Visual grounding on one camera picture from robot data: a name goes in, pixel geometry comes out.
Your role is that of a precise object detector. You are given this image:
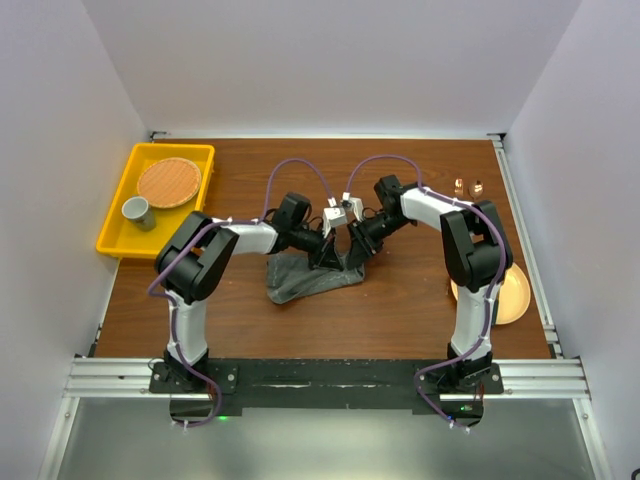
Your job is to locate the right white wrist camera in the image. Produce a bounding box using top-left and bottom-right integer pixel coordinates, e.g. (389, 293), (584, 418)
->
(340, 192), (364, 221)

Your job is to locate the yellow plastic tray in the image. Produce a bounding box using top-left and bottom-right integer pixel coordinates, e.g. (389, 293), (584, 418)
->
(96, 143), (215, 259)

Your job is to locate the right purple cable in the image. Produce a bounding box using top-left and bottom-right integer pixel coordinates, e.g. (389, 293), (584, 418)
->
(342, 153), (501, 431)

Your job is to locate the golden round plate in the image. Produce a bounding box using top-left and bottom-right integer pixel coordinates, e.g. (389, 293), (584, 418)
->
(456, 264), (531, 329)

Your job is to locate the grey cloth napkin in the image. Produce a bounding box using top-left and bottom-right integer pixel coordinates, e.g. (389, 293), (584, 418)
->
(265, 253), (365, 305)

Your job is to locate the orange woven coaster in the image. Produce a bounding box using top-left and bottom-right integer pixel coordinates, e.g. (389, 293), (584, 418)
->
(136, 157), (202, 209)

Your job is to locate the rose gold spoon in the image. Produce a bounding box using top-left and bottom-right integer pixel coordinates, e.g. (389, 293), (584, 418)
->
(468, 180), (484, 200)

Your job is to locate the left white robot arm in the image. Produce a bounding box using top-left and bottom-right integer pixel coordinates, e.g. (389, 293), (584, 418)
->
(149, 193), (346, 393)

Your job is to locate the grey ceramic cup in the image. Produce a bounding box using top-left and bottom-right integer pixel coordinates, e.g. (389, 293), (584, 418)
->
(121, 196), (156, 232)

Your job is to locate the rose gold fork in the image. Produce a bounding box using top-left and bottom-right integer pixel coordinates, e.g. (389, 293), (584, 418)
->
(454, 178), (465, 198)

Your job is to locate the aluminium frame rail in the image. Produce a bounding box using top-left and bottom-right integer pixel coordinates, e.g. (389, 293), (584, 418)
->
(40, 135), (610, 479)

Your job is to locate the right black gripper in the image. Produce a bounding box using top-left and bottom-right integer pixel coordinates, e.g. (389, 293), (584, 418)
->
(347, 211), (413, 270)

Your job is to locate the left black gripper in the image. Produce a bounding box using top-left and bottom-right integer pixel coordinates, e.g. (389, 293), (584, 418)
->
(290, 222), (343, 271)

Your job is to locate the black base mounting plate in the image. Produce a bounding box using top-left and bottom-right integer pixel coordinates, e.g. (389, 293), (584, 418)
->
(149, 358), (504, 426)

